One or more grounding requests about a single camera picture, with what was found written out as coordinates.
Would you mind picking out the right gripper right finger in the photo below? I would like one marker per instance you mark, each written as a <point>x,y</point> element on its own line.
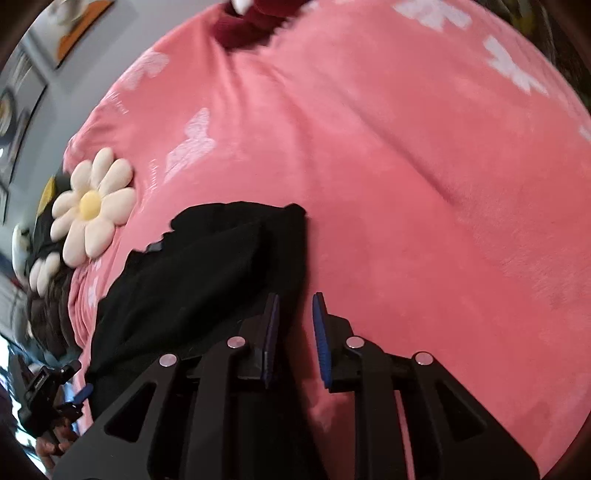
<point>337,348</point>

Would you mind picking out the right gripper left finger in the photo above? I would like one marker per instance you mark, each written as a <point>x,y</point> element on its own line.
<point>260,334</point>

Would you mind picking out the black knit garment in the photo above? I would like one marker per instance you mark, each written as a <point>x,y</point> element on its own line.
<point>214,268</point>

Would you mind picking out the person's left hand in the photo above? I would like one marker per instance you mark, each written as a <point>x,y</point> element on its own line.
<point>48,449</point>

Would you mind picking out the dark brown quilted pillow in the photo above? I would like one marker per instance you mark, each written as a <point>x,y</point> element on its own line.
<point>48,317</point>

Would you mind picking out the white daisy flower pillow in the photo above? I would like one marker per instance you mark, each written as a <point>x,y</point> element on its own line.
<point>100,200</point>

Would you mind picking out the pink plush blanket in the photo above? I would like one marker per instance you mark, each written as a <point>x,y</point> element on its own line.
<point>444,165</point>

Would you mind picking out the framed wall picture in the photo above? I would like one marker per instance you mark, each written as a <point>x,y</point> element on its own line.
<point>58,29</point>

